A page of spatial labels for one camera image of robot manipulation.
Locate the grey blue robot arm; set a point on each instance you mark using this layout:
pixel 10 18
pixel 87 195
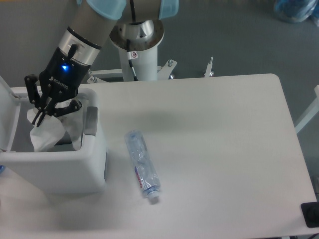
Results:
pixel 94 21

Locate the blue plastic bag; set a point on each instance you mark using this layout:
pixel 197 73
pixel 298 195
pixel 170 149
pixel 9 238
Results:
pixel 294 11

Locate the white frame leg right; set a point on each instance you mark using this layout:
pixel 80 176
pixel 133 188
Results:
pixel 309 113

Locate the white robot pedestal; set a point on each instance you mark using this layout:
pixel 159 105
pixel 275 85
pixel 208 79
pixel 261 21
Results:
pixel 137 45

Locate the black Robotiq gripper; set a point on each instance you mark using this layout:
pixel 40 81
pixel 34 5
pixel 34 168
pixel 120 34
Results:
pixel 59 81

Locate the black device at table edge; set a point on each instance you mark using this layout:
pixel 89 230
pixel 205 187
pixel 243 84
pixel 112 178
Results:
pixel 310 212

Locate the white plastic wrapper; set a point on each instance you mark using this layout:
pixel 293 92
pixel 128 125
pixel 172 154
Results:
pixel 52 129

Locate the white open trash can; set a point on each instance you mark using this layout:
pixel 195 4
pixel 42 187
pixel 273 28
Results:
pixel 62 169

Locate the crushed clear plastic bottle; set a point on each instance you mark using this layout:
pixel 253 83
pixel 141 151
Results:
pixel 146 175

